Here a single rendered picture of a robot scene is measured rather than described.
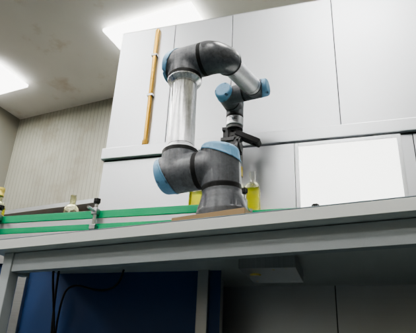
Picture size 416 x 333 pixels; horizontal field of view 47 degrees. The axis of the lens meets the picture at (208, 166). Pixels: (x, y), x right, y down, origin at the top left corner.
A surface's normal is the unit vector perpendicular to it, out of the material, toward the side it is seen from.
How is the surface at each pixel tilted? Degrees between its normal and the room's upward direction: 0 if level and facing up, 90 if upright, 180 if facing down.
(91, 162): 90
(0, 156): 90
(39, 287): 90
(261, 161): 90
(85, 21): 180
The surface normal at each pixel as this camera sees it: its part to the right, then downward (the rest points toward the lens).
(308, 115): -0.29, -0.41
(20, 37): -0.04, 0.91
